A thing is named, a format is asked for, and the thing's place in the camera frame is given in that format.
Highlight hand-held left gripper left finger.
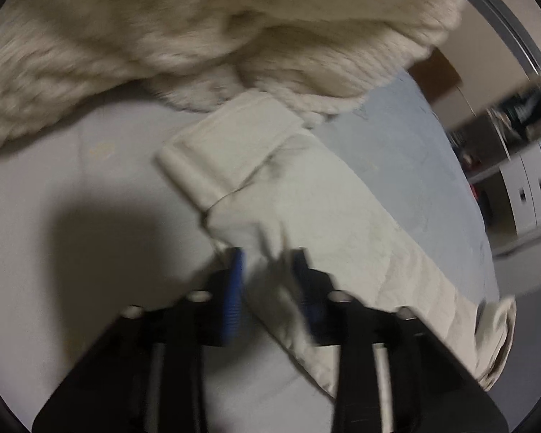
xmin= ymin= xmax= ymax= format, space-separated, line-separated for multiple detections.
xmin=31 ymin=248 xmax=245 ymax=433

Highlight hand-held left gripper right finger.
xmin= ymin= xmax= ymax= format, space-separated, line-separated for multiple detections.
xmin=292 ymin=247 xmax=509 ymax=433

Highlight cream cloth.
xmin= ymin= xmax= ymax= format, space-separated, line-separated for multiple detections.
xmin=155 ymin=89 xmax=518 ymax=400

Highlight dark hanging clothes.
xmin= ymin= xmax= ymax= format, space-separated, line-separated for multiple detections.
xmin=500 ymin=83 xmax=541 ymax=132

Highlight bed with grey-blue sheet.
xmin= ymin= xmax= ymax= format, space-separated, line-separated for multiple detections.
xmin=0 ymin=0 xmax=501 ymax=433

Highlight white drawer cabinet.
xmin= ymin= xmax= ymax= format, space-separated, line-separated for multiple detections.
xmin=471 ymin=132 xmax=541 ymax=236

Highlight brown wooden headboard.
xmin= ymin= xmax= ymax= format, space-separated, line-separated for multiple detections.
xmin=408 ymin=49 xmax=461 ymax=101

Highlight cream fleece blanket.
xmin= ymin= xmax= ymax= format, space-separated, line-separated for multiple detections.
xmin=0 ymin=0 xmax=476 ymax=167

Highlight grey door frame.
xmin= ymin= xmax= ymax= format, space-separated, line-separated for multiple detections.
xmin=468 ymin=0 xmax=541 ymax=83

